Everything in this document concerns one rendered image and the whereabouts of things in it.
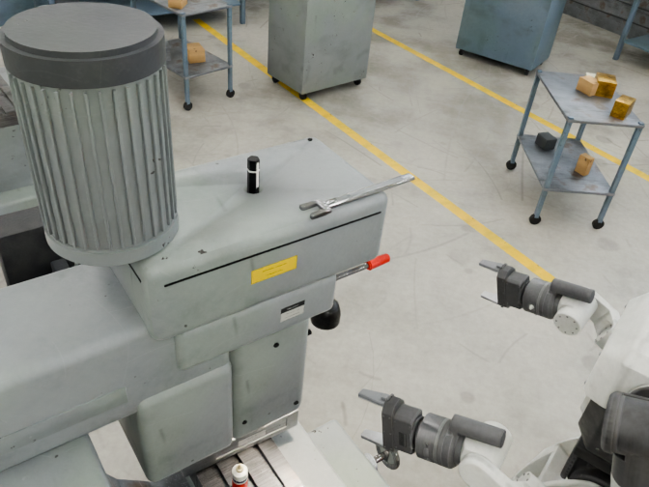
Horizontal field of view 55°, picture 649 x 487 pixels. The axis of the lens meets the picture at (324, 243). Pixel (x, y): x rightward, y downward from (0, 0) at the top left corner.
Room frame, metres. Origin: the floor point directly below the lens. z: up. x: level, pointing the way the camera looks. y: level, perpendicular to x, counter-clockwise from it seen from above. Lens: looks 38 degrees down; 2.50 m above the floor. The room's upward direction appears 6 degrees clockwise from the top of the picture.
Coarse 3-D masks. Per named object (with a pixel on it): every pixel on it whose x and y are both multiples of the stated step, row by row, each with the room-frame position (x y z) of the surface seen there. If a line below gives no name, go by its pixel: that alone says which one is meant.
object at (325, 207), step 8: (400, 176) 1.01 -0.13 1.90; (408, 176) 1.01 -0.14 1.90; (376, 184) 0.97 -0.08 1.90; (384, 184) 0.98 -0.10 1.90; (392, 184) 0.98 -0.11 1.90; (400, 184) 0.99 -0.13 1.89; (352, 192) 0.94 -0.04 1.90; (360, 192) 0.94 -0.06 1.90; (368, 192) 0.94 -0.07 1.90; (376, 192) 0.95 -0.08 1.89; (320, 200) 0.90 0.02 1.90; (328, 200) 0.91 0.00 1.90; (336, 200) 0.91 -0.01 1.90; (344, 200) 0.91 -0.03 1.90; (352, 200) 0.92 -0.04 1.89; (304, 208) 0.88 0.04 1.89; (320, 208) 0.89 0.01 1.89; (328, 208) 0.88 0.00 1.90; (312, 216) 0.85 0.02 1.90; (320, 216) 0.86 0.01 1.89
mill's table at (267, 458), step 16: (256, 448) 1.03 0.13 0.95; (272, 448) 1.03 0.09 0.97; (224, 464) 0.96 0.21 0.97; (256, 464) 0.97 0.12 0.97; (272, 464) 0.98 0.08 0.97; (288, 464) 0.98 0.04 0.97; (192, 480) 0.95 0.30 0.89; (208, 480) 0.91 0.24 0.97; (224, 480) 0.92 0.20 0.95; (256, 480) 0.93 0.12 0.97; (272, 480) 0.93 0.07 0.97; (288, 480) 0.93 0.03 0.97
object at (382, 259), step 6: (378, 258) 0.99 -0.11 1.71; (384, 258) 1.00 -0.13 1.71; (366, 264) 0.98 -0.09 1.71; (372, 264) 0.98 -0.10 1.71; (378, 264) 0.98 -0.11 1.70; (348, 270) 0.95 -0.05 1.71; (354, 270) 0.96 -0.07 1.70; (360, 270) 0.96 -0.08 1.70; (336, 276) 0.93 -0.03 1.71; (342, 276) 0.93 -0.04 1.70
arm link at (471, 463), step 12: (468, 456) 0.67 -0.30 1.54; (480, 456) 0.66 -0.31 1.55; (468, 468) 0.65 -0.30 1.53; (480, 468) 0.64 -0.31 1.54; (492, 468) 0.65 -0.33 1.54; (468, 480) 0.65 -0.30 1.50; (480, 480) 0.64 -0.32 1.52; (492, 480) 0.63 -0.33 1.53; (504, 480) 0.63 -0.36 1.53; (516, 480) 0.68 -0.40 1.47; (528, 480) 0.65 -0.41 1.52
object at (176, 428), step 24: (192, 384) 0.72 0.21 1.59; (216, 384) 0.75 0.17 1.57; (144, 408) 0.67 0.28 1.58; (168, 408) 0.69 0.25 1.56; (192, 408) 0.72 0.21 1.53; (216, 408) 0.75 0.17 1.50; (144, 432) 0.67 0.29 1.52; (168, 432) 0.69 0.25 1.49; (192, 432) 0.72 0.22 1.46; (216, 432) 0.75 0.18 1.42; (144, 456) 0.67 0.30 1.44; (168, 456) 0.68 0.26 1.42; (192, 456) 0.71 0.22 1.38
